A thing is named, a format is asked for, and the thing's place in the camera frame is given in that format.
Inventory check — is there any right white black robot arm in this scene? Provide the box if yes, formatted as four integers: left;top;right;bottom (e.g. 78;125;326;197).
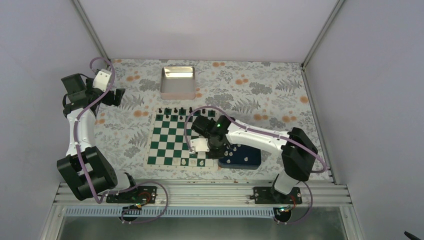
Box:
189;115;319;204

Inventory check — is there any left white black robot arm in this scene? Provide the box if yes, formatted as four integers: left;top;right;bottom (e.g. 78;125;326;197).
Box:
56;69;140;203

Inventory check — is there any green white chess board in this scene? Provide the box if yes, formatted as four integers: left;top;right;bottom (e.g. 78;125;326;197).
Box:
144;106;218;172

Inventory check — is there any dark blue plastic tray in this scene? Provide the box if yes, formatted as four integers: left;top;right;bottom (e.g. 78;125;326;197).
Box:
218;144;262;170

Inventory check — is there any pink metal tin box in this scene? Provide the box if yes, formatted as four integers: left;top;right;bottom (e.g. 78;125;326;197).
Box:
159;66;196;100

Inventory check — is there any floral patterned table mat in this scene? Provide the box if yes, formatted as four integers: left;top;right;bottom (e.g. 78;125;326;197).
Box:
95;58;321;181

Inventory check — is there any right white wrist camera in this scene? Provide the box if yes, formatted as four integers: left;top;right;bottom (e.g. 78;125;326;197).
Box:
189;138;210;153

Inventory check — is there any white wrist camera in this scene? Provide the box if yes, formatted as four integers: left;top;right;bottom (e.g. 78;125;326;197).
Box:
189;138;210;153
92;69;112;92

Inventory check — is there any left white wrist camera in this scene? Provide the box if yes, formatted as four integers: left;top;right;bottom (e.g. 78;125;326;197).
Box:
92;69;112;92

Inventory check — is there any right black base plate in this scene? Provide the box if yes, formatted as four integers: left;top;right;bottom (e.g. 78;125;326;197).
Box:
249;186;303;205

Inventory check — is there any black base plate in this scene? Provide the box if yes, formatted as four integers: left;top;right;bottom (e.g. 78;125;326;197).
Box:
106;185;157;205
249;186;303;205

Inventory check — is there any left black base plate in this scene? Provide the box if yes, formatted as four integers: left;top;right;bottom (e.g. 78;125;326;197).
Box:
106;185;157;205

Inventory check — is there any aluminium frame post left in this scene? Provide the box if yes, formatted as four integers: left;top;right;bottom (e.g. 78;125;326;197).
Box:
71;0;110;60

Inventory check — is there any aluminium frame post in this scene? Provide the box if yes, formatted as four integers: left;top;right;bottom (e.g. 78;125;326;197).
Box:
301;0;346;71
71;0;110;60

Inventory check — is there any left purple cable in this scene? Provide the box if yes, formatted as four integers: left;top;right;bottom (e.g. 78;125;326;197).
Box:
74;56;169;225

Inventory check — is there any aluminium front rail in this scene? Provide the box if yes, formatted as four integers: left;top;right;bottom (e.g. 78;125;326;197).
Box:
52;182;353;208

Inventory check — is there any aluminium frame post right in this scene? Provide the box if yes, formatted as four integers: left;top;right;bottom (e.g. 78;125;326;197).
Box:
301;0;346;71

